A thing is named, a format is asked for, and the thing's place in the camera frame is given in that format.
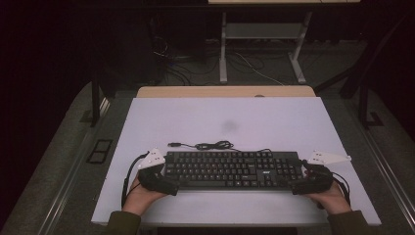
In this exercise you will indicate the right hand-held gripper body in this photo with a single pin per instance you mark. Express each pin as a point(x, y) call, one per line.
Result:
point(318, 179)

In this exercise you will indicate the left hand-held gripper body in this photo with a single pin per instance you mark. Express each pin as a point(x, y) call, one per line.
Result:
point(153, 181)

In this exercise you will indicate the black computer keyboard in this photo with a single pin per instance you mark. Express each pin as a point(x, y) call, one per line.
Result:
point(228, 169)

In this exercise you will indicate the person's left hand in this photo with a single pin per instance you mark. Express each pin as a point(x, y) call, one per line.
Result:
point(138, 200)

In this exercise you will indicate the person's right hand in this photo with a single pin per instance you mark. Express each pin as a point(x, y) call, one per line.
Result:
point(332, 200)

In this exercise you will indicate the black metal stand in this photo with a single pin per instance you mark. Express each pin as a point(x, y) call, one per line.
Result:
point(95, 104)
point(363, 104)

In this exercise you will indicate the wooden table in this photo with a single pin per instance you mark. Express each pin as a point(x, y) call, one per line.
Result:
point(195, 91)

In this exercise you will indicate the black floor socket frame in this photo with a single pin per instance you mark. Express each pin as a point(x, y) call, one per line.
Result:
point(103, 146)

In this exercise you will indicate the metal floor rail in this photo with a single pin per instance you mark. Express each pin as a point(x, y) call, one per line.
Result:
point(70, 182)
point(388, 169)

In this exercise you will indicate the white metal-frame desk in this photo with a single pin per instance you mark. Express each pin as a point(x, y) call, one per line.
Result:
point(262, 31)

